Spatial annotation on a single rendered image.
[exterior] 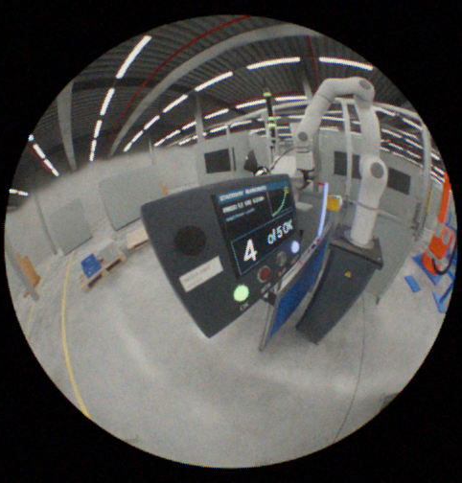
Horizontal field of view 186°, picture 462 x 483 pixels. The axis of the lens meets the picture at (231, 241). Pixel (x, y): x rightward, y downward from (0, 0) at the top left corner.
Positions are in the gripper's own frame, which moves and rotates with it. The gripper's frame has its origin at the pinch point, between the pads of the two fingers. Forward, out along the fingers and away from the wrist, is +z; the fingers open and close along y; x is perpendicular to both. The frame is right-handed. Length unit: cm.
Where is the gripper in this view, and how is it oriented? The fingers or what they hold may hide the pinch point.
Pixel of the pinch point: (306, 176)
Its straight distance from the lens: 87.0
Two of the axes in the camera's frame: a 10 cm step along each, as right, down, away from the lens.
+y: -6.4, -3.3, 6.9
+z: 3.2, 7.0, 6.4
